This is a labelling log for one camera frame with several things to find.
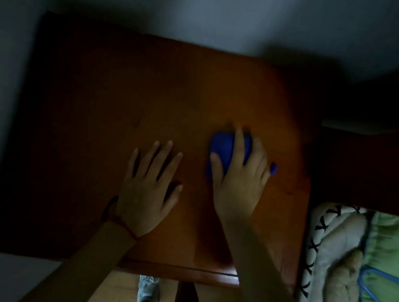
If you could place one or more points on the person's right forearm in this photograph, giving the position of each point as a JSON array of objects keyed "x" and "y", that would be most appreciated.
[{"x": 261, "y": 276}]

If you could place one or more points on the brown wooden cabinet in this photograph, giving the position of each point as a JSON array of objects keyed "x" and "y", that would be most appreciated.
[{"x": 97, "y": 110}]

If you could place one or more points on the person's left middle finger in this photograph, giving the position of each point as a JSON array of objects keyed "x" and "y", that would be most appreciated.
[{"x": 161, "y": 157}]

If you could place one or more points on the blue cleaning cloth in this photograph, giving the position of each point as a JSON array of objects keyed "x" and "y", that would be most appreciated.
[{"x": 222, "y": 146}]

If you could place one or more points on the person's left thumb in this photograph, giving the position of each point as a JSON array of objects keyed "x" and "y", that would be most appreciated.
[{"x": 173, "y": 198}]

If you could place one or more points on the person's right hand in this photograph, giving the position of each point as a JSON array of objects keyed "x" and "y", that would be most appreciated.
[{"x": 239, "y": 192}]

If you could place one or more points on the person's left hand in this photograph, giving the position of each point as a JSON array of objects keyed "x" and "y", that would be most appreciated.
[{"x": 142, "y": 200}]

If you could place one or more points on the person's left little finger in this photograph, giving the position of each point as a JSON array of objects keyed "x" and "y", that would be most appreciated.
[{"x": 133, "y": 165}]

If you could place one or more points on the dark wooden bed headboard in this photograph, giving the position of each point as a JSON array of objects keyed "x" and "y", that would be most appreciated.
[{"x": 365, "y": 166}]

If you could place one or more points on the person's right thumb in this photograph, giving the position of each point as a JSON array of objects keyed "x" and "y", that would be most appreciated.
[{"x": 217, "y": 167}]

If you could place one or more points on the grey shoe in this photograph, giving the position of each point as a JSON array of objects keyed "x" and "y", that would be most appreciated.
[{"x": 148, "y": 289}]

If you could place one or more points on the person's left forearm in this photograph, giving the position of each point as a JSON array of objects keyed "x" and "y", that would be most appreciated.
[{"x": 84, "y": 268}]

